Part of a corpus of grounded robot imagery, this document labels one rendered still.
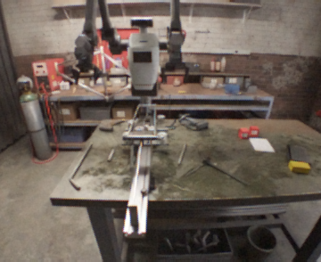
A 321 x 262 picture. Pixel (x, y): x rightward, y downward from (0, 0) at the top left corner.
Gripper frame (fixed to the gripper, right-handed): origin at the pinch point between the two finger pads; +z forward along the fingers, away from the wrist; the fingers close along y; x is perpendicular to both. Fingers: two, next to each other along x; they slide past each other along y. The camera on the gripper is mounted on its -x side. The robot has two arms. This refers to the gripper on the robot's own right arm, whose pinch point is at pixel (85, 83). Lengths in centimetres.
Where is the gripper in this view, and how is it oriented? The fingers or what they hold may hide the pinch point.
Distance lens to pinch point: 101.5
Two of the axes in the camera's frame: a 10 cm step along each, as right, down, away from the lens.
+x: 0.4, 0.8, 10.0
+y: 10.0, 0.2, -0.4
